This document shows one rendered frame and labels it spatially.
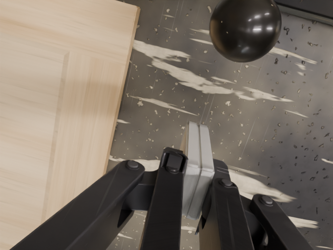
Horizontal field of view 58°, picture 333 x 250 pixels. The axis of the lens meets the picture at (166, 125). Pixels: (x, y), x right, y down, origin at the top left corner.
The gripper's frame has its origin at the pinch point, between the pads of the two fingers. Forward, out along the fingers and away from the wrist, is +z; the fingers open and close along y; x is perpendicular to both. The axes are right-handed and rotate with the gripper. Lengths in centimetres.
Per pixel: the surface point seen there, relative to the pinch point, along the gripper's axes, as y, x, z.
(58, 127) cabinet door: -13.4, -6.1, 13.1
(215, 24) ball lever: -1.0, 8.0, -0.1
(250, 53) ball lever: 1.1, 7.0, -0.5
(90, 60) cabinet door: -11.1, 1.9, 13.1
